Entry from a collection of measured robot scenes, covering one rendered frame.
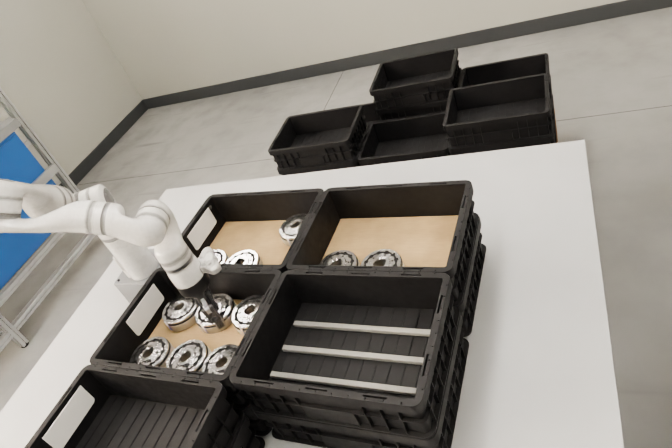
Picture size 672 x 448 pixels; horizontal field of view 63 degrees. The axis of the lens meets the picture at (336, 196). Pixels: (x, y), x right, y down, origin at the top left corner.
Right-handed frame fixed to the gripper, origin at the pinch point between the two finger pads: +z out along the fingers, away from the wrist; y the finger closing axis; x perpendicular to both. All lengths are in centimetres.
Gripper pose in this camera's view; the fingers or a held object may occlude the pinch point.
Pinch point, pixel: (216, 315)
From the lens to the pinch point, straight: 140.7
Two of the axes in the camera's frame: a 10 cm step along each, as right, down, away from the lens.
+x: 8.5, -4.9, 1.8
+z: 3.2, 7.5, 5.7
